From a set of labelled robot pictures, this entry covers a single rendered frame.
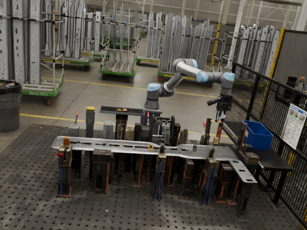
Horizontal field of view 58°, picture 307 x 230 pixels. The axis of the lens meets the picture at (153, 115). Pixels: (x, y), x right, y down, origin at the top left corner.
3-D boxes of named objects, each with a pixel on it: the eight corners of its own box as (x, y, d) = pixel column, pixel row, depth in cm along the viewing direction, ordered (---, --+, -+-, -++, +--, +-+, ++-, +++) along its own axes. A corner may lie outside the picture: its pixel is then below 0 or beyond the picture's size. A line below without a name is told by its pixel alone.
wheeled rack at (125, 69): (133, 83, 816) (139, 20, 758) (98, 79, 809) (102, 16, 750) (134, 70, 996) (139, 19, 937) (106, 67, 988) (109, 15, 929)
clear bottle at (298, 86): (293, 102, 216) (301, 77, 209) (288, 100, 222) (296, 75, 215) (301, 103, 217) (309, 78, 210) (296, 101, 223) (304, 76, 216)
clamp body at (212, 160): (198, 205, 200) (207, 162, 188) (194, 195, 211) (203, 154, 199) (210, 205, 201) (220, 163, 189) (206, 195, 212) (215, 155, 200)
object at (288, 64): (291, 185, 377) (342, 33, 311) (281, 184, 377) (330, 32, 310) (255, 143, 503) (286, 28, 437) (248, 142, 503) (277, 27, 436)
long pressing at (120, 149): (49, 150, 190) (49, 148, 189) (56, 136, 211) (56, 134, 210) (240, 162, 208) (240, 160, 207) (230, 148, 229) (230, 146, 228)
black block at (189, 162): (180, 201, 202) (186, 165, 192) (177, 191, 212) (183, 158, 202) (190, 201, 203) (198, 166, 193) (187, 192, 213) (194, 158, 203)
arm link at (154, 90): (144, 96, 268) (145, 82, 263) (156, 95, 274) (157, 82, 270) (150, 99, 258) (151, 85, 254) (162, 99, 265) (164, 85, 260)
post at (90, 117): (83, 159, 241) (85, 111, 226) (84, 154, 248) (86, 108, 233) (92, 159, 242) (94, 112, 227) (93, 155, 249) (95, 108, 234)
